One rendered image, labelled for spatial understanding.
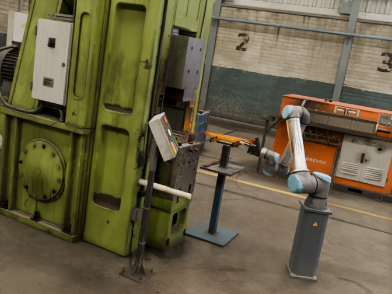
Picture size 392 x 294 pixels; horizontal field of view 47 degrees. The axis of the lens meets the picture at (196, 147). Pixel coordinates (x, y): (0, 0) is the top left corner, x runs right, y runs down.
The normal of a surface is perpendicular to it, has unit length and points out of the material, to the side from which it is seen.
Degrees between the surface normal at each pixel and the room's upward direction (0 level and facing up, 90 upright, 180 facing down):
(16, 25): 90
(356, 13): 90
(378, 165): 90
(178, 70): 90
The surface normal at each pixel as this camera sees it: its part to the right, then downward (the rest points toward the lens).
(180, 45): -0.45, 0.11
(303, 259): -0.03, 0.19
